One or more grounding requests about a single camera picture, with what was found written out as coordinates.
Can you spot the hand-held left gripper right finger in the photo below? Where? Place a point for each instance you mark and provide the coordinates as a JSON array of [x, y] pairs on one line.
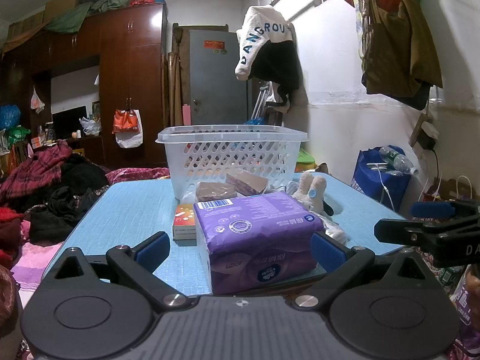
[[326, 252]]

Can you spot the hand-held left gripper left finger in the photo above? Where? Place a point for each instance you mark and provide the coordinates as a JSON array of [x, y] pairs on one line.
[[153, 250]]

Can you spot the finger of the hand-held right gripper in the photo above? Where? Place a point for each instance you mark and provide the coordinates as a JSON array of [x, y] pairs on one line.
[[405, 230], [431, 210]]

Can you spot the beige plush toy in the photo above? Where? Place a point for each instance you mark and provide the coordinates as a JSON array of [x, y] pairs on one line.
[[313, 191]]

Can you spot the purple tissue pack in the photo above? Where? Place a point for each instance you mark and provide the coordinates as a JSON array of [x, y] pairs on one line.
[[255, 228]]

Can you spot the white plastic basket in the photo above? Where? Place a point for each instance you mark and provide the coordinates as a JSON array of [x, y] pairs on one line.
[[232, 157]]

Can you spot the clear plastic bag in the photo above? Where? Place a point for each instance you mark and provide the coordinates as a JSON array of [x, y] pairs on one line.
[[335, 230]]

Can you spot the small orange box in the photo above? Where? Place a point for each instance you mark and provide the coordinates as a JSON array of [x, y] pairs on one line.
[[184, 221]]

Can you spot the purple printed packet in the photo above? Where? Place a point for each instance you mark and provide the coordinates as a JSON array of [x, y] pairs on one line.
[[467, 300]]

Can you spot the blue shopping bag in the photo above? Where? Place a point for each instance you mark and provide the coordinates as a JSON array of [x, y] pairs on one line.
[[375, 183]]

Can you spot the clear plastic bottle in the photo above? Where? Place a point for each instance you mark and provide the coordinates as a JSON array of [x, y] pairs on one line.
[[397, 161]]

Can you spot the red floral blanket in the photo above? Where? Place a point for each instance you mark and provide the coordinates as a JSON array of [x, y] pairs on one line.
[[138, 174]]

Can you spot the green plastic stool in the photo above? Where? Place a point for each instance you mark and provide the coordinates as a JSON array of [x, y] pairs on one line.
[[305, 159]]

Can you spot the pile of dark clothes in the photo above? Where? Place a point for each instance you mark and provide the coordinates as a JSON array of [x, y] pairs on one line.
[[56, 183]]

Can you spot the pink blanket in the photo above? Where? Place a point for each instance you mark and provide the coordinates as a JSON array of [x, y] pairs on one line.
[[33, 266]]

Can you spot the orange and white plastic bag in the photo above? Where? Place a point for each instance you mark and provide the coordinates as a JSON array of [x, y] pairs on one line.
[[127, 125]]

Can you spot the blue plastic bag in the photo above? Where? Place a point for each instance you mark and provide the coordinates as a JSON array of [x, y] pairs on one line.
[[253, 121]]

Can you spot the black television screen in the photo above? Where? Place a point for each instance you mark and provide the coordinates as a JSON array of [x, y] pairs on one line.
[[69, 122]]

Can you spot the metal crutches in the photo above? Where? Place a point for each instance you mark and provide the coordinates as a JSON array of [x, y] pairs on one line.
[[260, 101]]

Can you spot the olive hanging bag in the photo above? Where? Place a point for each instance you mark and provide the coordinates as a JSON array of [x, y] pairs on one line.
[[401, 45]]

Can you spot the wooden boards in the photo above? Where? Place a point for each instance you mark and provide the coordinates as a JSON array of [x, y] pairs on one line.
[[176, 82]]

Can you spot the brown wooden wardrobe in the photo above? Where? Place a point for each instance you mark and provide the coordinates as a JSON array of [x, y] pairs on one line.
[[127, 75]]

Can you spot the grey door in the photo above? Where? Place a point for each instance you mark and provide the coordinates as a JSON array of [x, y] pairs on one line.
[[217, 78]]

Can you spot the small hanging white bag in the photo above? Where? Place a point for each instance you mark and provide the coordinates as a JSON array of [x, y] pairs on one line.
[[37, 101]]

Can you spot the black hanging garment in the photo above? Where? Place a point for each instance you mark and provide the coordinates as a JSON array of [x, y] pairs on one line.
[[279, 67]]

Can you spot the white printed hoodie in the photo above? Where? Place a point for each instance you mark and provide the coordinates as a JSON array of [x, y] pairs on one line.
[[262, 26]]

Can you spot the green cloth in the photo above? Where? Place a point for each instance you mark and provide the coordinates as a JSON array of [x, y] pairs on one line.
[[82, 13]]

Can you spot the cardboard boxes on wardrobe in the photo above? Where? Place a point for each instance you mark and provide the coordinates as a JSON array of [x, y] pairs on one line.
[[56, 7]]

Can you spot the wall socket with charger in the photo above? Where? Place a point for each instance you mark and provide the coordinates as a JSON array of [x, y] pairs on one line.
[[425, 131]]

